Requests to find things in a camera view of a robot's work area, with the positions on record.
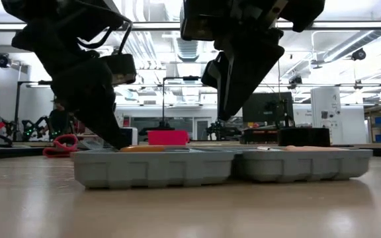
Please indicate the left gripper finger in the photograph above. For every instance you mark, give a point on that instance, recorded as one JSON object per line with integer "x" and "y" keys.
{"x": 104, "y": 129}

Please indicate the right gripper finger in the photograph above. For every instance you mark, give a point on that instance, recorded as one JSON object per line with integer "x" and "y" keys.
{"x": 246, "y": 79}
{"x": 213, "y": 71}

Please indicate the grey plastic tool case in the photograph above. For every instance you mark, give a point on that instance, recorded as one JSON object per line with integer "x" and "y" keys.
{"x": 157, "y": 168}

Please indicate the slim silver metal tool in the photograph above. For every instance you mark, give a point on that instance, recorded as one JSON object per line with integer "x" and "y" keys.
{"x": 263, "y": 148}

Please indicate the black background robot arm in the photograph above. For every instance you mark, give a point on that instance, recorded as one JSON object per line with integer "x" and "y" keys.
{"x": 33, "y": 129}
{"x": 225, "y": 130}

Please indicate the black computer monitor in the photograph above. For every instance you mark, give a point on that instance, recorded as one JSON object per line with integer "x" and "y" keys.
{"x": 270, "y": 109}

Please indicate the red plastic bin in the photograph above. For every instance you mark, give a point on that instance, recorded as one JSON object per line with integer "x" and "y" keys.
{"x": 168, "y": 137}

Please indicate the black box on table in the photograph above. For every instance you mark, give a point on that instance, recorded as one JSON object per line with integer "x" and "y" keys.
{"x": 304, "y": 137}

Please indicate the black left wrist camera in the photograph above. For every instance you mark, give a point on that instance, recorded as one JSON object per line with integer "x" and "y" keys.
{"x": 119, "y": 69}

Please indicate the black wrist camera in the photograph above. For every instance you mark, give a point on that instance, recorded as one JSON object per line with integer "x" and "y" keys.
{"x": 119, "y": 69}
{"x": 203, "y": 20}

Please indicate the black ceiling camera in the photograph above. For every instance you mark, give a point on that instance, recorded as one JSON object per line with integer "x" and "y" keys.
{"x": 3, "y": 61}
{"x": 358, "y": 54}
{"x": 295, "y": 81}

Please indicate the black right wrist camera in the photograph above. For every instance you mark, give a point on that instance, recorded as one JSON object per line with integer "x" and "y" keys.
{"x": 203, "y": 20}

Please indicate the black rig frame with light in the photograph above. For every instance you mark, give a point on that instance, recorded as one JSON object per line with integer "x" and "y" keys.
{"x": 18, "y": 105}

